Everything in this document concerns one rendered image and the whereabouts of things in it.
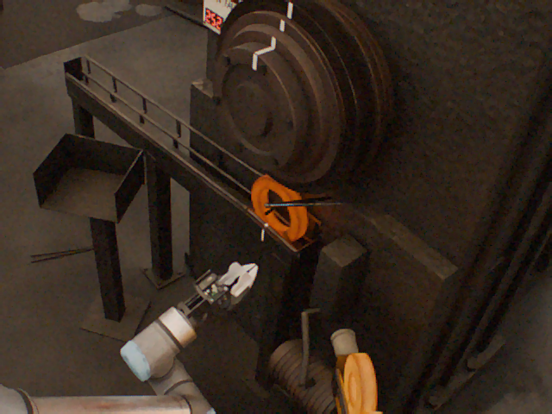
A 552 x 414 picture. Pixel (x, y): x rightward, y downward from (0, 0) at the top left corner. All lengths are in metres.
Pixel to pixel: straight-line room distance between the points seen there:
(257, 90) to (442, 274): 0.58
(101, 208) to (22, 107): 1.64
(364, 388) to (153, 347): 0.47
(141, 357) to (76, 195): 0.70
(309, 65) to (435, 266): 0.54
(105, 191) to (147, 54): 1.96
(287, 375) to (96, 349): 0.88
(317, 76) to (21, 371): 1.50
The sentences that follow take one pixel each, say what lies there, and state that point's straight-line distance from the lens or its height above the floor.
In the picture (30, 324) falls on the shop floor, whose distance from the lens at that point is 2.44.
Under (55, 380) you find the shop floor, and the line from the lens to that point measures 2.29.
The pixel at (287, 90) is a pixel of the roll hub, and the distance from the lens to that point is 1.30.
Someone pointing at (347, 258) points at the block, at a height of 0.80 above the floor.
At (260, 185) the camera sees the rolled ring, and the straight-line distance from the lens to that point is 1.69.
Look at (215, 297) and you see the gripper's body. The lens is 1.47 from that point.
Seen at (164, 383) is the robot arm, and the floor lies 0.59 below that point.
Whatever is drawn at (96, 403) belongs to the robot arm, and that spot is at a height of 0.81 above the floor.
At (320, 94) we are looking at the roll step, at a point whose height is 1.21.
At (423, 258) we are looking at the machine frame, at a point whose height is 0.87.
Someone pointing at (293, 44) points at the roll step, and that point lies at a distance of 1.33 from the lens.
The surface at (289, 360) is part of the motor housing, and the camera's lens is 1.67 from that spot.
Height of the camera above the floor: 1.91
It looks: 43 degrees down
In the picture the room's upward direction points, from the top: 7 degrees clockwise
